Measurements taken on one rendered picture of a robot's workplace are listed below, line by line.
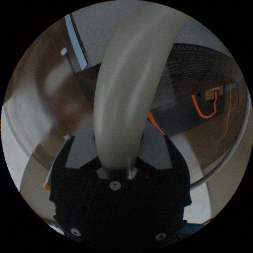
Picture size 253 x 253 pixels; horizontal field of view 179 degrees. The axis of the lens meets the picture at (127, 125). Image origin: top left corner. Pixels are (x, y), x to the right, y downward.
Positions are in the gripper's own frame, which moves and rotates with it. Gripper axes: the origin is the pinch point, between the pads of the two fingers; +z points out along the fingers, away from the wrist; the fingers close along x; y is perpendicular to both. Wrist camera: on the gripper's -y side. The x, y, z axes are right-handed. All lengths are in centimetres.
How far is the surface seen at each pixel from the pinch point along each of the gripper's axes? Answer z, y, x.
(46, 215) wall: -218, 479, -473
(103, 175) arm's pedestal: 26, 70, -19
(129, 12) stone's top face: 3.4, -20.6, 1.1
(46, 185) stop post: -1, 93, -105
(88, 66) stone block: 5.6, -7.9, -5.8
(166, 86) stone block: 15.6, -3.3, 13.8
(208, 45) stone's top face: 2.7, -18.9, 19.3
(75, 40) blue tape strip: 5.9, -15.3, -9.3
